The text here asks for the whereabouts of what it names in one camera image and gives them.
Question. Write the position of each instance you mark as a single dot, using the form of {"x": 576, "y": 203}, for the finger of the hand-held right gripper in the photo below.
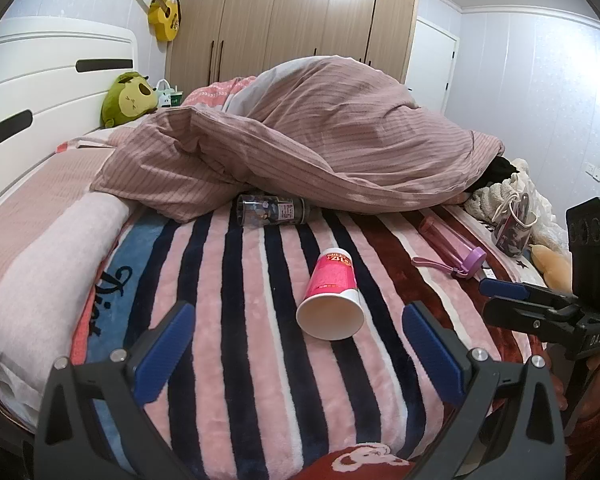
{"x": 525, "y": 320}
{"x": 500, "y": 287}

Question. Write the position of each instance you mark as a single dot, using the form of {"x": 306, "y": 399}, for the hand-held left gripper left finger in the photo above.
{"x": 162, "y": 347}

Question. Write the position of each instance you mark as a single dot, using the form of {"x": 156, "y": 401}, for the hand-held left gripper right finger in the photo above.
{"x": 432, "y": 347}

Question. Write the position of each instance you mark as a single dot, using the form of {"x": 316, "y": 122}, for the pink paper cup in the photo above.
{"x": 332, "y": 300}

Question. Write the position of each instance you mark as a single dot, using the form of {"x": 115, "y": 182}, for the person's right hand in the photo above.
{"x": 597, "y": 390}

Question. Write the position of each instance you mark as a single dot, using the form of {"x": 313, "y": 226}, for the tan plush toy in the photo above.
{"x": 552, "y": 265}

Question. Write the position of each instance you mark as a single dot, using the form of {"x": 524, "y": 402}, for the patterned mug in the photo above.
{"x": 515, "y": 227}

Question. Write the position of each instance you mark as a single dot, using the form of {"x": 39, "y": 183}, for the pink bottle with purple lid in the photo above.
{"x": 452, "y": 247}

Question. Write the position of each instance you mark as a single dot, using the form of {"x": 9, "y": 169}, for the white fluffy cloth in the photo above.
{"x": 502, "y": 195}

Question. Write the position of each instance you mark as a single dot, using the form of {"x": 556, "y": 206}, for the black cloth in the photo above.
{"x": 495, "y": 172}

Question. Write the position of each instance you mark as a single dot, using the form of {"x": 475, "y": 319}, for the striped plush blanket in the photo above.
{"x": 280, "y": 360}

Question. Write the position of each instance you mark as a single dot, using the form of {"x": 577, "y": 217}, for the light pink towel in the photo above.
{"x": 45, "y": 290}

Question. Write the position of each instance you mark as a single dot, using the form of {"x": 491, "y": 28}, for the dark clear glass bottle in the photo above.
{"x": 272, "y": 210}

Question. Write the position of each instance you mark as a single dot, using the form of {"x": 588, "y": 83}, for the pink striped pillow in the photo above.
{"x": 35, "y": 195}

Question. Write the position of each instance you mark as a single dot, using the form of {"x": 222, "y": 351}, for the pink striped duvet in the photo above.
{"x": 310, "y": 145}

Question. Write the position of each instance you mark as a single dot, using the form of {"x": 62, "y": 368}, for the white door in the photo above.
{"x": 432, "y": 60}

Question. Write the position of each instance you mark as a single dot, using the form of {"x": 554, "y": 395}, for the green plush toy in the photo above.
{"x": 127, "y": 100}

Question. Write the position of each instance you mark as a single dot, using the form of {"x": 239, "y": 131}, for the pink patterned pillow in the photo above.
{"x": 215, "y": 92}

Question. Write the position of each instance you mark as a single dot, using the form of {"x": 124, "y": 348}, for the white headboard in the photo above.
{"x": 45, "y": 90}

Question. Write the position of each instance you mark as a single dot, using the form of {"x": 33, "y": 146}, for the yellow ukulele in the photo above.
{"x": 161, "y": 10}

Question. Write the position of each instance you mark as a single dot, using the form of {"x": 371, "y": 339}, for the wooden wardrobe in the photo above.
{"x": 290, "y": 15}

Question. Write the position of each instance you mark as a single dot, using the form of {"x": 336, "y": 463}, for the wall socket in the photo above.
{"x": 594, "y": 171}

